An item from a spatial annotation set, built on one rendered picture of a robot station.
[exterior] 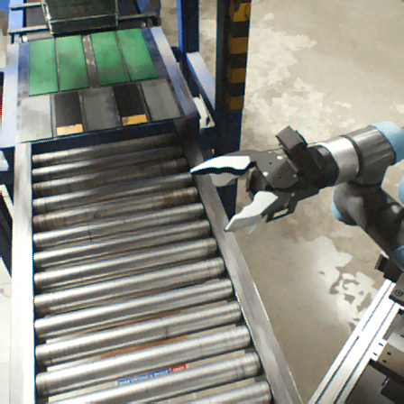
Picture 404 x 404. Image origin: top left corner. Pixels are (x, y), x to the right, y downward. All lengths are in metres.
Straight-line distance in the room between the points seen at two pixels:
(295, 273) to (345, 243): 0.31
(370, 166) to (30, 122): 1.17
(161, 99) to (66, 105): 0.33
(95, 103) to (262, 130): 1.42
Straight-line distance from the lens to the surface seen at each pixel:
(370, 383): 1.73
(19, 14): 2.45
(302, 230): 2.33
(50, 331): 1.11
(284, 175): 0.71
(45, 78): 1.89
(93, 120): 1.62
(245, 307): 1.08
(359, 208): 0.85
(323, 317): 2.06
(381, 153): 0.81
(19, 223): 1.32
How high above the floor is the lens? 1.72
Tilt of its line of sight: 46 degrees down
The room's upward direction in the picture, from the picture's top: straight up
